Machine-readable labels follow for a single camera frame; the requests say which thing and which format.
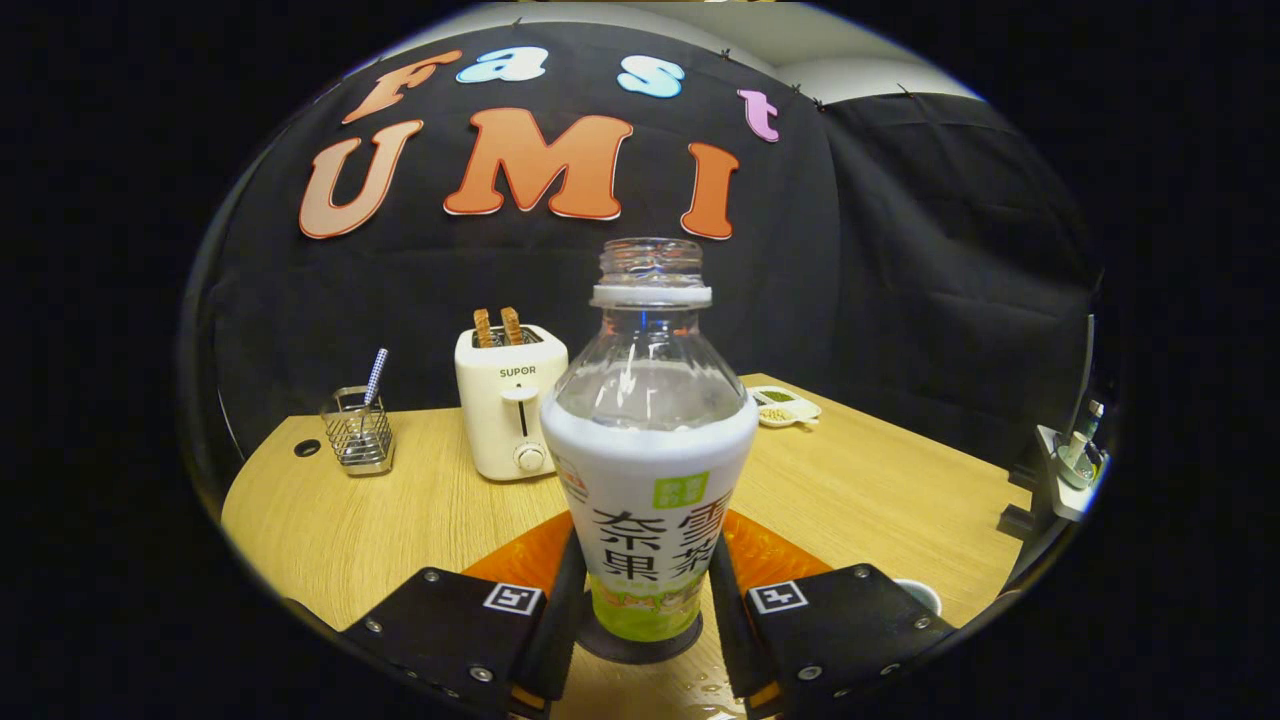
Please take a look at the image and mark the cream toaster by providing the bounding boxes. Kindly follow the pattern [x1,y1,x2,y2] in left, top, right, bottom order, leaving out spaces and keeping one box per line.
[454,323,569,482]

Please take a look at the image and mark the clear juice bottle white label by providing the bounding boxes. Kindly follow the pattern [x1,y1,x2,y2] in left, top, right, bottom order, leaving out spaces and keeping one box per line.
[540,237,761,643]

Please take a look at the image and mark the white divided snack dish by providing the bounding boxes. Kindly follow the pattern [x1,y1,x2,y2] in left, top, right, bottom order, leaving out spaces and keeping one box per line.
[748,386,823,429]

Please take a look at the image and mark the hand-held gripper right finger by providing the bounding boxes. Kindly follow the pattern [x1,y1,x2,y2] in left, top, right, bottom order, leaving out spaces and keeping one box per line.
[708,510,956,716]

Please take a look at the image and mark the wooden table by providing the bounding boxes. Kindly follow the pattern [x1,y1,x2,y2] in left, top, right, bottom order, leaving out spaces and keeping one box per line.
[220,373,1031,720]

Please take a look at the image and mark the black backdrop cloth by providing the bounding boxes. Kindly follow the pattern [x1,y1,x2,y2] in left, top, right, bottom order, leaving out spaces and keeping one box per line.
[180,18,1101,521]

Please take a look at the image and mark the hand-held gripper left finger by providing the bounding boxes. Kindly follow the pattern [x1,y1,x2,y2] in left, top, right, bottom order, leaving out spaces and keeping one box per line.
[340,512,589,716]

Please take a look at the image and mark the grey stand with device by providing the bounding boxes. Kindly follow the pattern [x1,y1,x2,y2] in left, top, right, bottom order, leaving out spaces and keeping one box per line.
[1000,315,1111,546]

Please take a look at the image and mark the round dark brown coaster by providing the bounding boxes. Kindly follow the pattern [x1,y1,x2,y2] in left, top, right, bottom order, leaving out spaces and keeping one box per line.
[575,610,704,665]

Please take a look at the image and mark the wire utensil holder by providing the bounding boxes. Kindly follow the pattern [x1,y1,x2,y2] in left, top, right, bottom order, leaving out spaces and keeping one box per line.
[320,386,395,477]

